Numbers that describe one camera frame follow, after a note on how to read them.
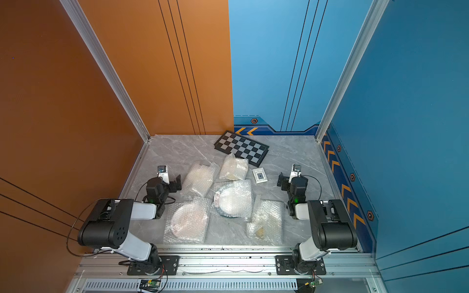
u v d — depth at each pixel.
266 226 0.81
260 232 0.80
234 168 1.00
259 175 0.99
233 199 0.89
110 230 0.45
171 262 0.74
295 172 0.80
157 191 0.73
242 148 1.10
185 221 0.83
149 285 0.72
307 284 0.70
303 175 0.79
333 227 0.45
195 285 0.70
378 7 0.69
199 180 0.96
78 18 0.72
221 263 0.76
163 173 0.81
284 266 0.72
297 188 0.71
